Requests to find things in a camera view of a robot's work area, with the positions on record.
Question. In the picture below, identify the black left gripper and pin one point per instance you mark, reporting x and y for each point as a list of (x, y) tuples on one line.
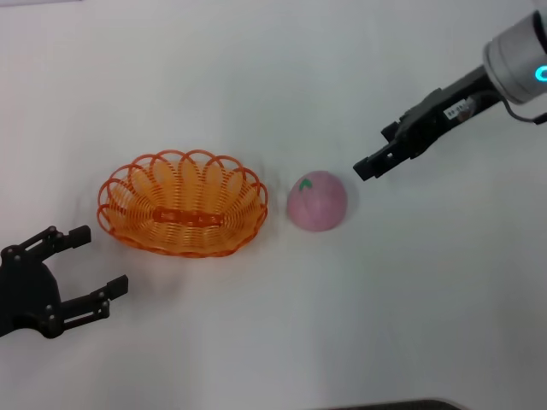
[(25, 290)]

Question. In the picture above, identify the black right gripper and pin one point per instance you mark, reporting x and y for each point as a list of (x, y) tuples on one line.
[(431, 119)]

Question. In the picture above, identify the pink toy peach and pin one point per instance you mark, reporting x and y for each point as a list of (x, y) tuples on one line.
[(318, 203)]

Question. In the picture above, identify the orange woven plastic basket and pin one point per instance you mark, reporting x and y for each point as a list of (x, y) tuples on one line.
[(188, 218)]

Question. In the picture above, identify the dark robot torso cover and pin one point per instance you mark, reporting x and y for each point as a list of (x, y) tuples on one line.
[(397, 405)]

